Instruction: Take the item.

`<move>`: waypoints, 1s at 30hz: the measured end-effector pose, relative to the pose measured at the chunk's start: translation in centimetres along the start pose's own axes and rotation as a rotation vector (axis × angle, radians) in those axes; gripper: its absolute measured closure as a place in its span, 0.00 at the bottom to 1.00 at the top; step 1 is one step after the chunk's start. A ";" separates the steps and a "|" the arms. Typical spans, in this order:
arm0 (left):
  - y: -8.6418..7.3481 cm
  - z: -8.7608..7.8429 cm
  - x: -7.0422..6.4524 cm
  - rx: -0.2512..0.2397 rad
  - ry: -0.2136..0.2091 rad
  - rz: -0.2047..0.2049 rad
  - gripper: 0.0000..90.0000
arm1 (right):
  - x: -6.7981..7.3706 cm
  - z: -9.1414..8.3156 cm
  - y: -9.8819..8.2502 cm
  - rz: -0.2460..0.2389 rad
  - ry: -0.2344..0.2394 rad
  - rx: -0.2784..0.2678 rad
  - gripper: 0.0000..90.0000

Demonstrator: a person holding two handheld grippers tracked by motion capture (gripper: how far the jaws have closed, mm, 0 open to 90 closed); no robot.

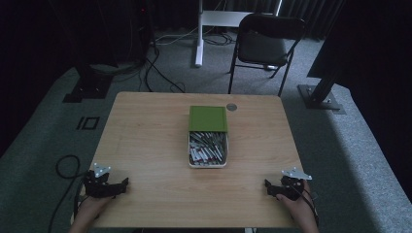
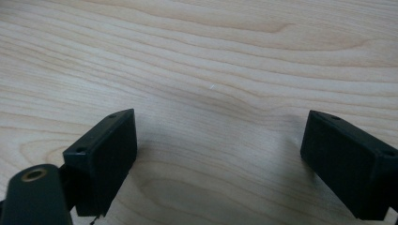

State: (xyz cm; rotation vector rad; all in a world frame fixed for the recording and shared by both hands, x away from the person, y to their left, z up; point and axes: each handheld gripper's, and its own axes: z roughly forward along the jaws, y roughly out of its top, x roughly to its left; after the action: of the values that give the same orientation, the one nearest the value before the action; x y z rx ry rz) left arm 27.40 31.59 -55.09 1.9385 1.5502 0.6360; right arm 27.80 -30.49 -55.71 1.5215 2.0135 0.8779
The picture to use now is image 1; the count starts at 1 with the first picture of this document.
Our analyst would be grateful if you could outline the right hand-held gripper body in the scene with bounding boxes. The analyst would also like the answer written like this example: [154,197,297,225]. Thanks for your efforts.
[271,166,313,202]

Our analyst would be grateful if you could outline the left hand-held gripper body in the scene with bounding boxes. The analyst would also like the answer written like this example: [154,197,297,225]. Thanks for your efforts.
[83,162,121,199]

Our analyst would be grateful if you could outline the white box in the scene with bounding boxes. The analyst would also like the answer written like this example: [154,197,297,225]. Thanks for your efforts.
[188,130,229,169]

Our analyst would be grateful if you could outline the pile of pens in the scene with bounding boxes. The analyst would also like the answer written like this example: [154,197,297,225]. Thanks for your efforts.
[189,131,227,166]

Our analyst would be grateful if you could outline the green sliding box lid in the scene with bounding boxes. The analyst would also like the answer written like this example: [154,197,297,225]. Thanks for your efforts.
[189,105,228,133]

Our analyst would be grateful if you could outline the person's right hand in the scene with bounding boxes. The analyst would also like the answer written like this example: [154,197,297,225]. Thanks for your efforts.
[275,180,316,227]

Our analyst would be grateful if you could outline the person's left hand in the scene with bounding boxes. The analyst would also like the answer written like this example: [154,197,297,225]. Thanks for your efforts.
[75,194,115,225]

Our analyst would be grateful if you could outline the black metal stand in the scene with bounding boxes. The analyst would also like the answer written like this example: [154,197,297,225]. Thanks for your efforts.
[296,0,348,116]
[62,0,154,104]

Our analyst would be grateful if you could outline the black folding chair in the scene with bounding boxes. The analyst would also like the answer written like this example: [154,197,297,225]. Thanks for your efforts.
[227,13,307,97]

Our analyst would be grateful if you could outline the black cable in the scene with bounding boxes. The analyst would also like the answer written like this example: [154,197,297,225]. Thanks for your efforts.
[299,183,321,227]
[48,154,86,233]

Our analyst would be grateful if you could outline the black cables on floor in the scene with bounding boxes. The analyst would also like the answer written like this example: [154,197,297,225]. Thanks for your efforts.
[139,32,188,94]

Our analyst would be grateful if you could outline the white cable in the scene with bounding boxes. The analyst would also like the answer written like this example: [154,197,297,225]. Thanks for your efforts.
[154,25,199,47]

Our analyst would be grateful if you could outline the white desk frame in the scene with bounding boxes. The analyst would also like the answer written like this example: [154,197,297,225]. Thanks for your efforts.
[194,0,284,68]

